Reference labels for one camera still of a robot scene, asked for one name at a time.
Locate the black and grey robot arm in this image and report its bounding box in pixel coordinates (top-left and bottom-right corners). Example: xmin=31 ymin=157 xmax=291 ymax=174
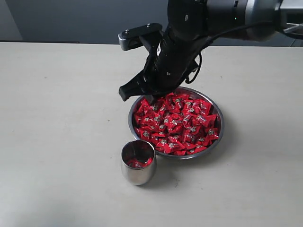
xmin=118 ymin=0 xmax=303 ymax=103

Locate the silver metal cup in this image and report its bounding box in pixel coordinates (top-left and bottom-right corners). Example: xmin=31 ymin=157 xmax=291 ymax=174
xmin=121 ymin=140 xmax=157 ymax=185

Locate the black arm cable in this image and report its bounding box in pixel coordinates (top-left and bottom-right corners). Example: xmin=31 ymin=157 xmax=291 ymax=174
xmin=184 ymin=21 xmax=303 ymax=85

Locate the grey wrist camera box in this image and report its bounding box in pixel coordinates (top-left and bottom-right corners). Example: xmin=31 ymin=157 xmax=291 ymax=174
xmin=118 ymin=23 xmax=163 ymax=52

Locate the steel bowl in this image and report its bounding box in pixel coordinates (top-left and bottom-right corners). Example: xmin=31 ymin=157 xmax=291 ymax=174
xmin=128 ymin=87 xmax=225 ymax=160

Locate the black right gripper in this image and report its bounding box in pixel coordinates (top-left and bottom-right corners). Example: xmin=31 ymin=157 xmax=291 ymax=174
xmin=119 ymin=26 xmax=201 ymax=104

